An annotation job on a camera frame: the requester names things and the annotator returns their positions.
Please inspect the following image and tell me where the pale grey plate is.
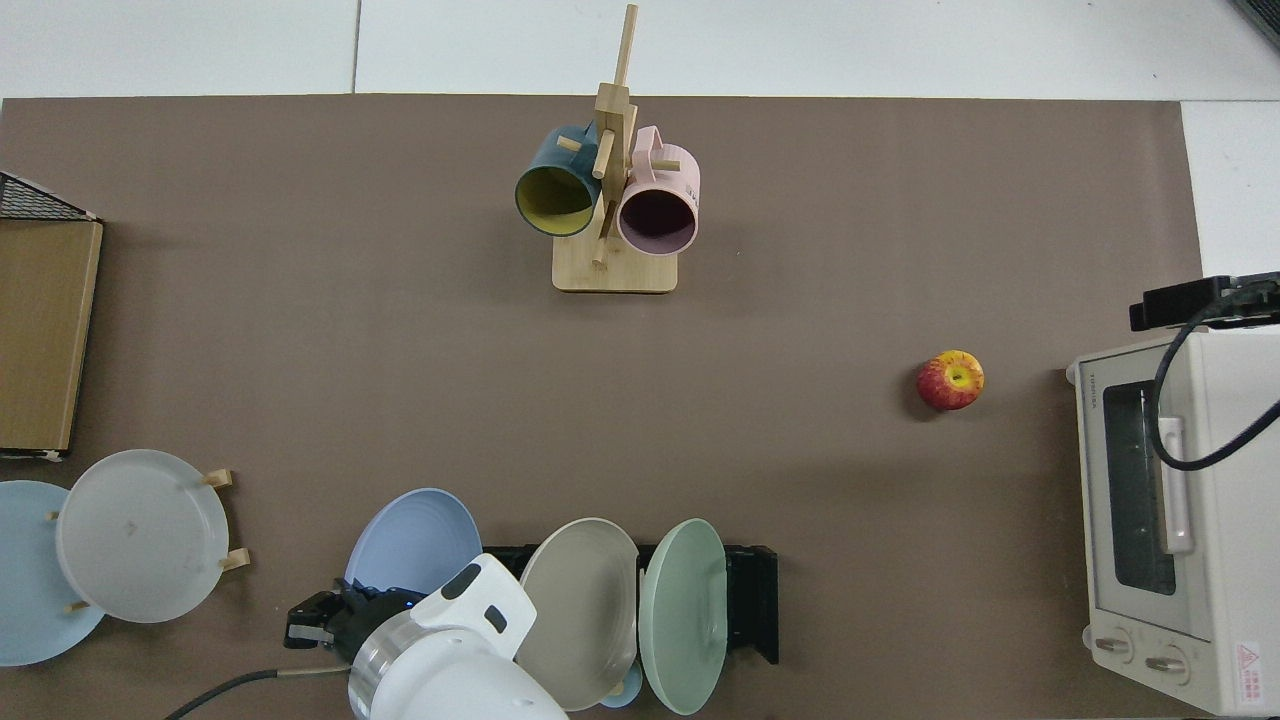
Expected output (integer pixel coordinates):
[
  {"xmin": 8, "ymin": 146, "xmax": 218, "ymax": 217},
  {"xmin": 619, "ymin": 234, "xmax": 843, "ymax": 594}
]
[{"xmin": 55, "ymin": 449, "xmax": 231, "ymax": 625}]

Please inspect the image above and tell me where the red yellow apple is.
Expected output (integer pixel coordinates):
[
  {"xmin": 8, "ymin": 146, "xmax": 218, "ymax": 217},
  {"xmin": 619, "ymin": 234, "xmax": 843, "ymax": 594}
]
[{"xmin": 916, "ymin": 349, "xmax": 986, "ymax": 412}]

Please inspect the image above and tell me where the dark teal cup yellow inside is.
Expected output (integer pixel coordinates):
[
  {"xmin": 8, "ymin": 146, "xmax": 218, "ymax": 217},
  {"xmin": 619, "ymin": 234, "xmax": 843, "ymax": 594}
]
[{"xmin": 514, "ymin": 123, "xmax": 606, "ymax": 238}]

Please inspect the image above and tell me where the beige plate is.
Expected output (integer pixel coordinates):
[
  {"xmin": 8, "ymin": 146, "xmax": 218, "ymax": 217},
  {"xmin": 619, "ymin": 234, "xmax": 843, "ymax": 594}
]
[{"xmin": 514, "ymin": 517, "xmax": 641, "ymax": 713}]

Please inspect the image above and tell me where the light blue plate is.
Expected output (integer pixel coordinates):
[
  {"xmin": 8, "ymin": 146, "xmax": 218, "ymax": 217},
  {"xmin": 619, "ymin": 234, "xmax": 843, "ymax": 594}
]
[{"xmin": 0, "ymin": 480, "xmax": 107, "ymax": 668}]

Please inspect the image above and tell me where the small blue round thing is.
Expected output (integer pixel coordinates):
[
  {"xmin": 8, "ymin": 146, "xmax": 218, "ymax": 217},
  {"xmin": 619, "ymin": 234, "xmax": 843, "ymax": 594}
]
[{"xmin": 598, "ymin": 662, "xmax": 645, "ymax": 710}]

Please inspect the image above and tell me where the wire basket with wooden floor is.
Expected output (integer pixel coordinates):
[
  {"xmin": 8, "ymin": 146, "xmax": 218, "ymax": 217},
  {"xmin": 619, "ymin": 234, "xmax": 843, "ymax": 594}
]
[{"xmin": 0, "ymin": 170, "xmax": 105, "ymax": 463}]

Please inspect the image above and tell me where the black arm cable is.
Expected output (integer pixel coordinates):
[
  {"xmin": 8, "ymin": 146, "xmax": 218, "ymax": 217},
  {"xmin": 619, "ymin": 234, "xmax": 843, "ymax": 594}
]
[
  {"xmin": 1152, "ymin": 288, "xmax": 1280, "ymax": 472},
  {"xmin": 164, "ymin": 664, "xmax": 357, "ymax": 720}
]

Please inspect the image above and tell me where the pale toaster oven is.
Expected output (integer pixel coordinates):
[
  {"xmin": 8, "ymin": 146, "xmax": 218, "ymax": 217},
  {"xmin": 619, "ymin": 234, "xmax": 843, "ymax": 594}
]
[{"xmin": 1065, "ymin": 331, "xmax": 1280, "ymax": 718}]

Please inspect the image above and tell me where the black dish rack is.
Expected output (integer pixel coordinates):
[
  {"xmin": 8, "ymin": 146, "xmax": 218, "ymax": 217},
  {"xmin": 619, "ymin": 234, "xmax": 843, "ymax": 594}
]
[{"xmin": 482, "ymin": 543, "xmax": 780, "ymax": 666}]

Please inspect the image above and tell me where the green plate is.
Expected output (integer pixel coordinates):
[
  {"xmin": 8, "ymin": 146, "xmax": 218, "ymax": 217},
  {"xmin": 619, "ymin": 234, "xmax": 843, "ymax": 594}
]
[{"xmin": 638, "ymin": 518, "xmax": 729, "ymax": 717}]

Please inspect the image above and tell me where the wooden plate stand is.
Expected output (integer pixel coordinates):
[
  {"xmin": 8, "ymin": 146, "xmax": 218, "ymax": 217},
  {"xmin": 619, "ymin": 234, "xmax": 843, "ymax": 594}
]
[{"xmin": 44, "ymin": 468, "xmax": 252, "ymax": 615}]

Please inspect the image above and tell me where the dark grey equipment edge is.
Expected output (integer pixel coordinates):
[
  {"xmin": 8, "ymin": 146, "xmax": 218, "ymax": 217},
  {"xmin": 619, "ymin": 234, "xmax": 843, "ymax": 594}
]
[{"xmin": 1230, "ymin": 0, "xmax": 1280, "ymax": 53}]

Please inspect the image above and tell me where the brown table cloth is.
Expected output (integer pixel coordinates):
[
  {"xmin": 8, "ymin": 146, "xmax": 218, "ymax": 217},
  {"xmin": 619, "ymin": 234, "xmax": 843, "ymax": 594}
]
[{"xmin": 0, "ymin": 94, "xmax": 1207, "ymax": 720}]

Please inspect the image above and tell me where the wooden cup stand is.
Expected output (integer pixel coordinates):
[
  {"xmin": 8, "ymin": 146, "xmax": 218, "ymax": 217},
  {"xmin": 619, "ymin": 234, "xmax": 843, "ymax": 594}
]
[{"xmin": 552, "ymin": 3, "xmax": 681, "ymax": 294}]

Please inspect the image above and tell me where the pink cup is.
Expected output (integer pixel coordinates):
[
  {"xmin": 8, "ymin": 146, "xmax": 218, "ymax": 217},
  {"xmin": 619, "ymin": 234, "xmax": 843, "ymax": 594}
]
[{"xmin": 616, "ymin": 125, "xmax": 701, "ymax": 255}]

